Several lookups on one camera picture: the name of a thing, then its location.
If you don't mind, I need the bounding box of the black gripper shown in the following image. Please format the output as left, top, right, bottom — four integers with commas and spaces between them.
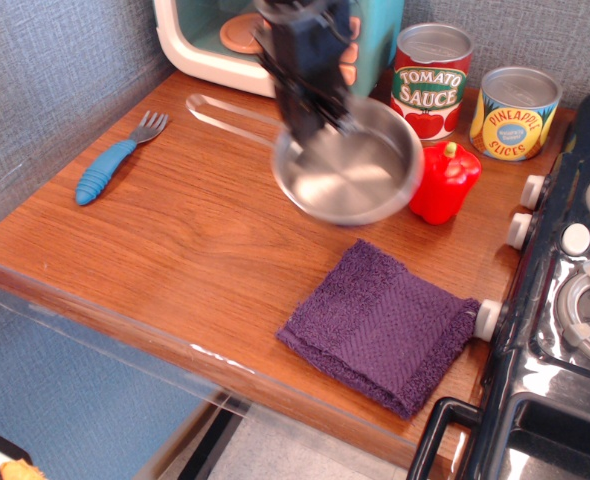
256, 13, 352, 143

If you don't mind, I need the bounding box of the steel pot with wire handle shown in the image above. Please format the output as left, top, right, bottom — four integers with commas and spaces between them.
186, 94, 424, 226

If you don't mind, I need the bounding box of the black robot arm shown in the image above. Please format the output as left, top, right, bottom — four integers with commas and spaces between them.
254, 1, 352, 145

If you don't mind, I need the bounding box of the orange microwave plate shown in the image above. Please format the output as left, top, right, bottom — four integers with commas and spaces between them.
219, 13, 266, 55

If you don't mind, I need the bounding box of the toy microwave oven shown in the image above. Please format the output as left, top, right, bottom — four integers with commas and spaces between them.
153, 0, 405, 97

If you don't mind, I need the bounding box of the tomato sauce can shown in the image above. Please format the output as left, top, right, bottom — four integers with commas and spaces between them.
390, 23, 473, 140

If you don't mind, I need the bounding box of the red toy bell pepper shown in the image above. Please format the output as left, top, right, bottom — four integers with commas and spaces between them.
410, 141, 482, 225

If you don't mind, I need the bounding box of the pineapple slices can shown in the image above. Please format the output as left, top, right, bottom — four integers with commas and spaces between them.
469, 66, 562, 162

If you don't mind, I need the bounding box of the white stove knob upper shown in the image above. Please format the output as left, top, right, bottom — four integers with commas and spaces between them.
520, 175, 546, 210

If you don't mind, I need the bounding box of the white stove knob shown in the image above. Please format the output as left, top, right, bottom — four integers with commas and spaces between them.
506, 213, 532, 250
520, 175, 546, 210
474, 299, 503, 342

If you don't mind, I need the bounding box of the white stove knob middle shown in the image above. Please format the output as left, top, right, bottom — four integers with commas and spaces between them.
506, 213, 532, 250

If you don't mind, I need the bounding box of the purple folded cloth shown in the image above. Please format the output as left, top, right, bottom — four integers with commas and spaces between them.
276, 240, 480, 420

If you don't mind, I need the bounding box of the white stove knob lower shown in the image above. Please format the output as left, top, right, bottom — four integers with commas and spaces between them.
474, 299, 503, 342

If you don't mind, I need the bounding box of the black toy stove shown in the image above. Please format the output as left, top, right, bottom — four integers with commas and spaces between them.
406, 85, 590, 480

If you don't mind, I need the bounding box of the blue handled fork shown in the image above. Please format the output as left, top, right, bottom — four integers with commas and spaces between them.
75, 111, 169, 206

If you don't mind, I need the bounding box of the black oven door handle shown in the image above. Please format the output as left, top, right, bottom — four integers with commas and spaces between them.
407, 397, 482, 480

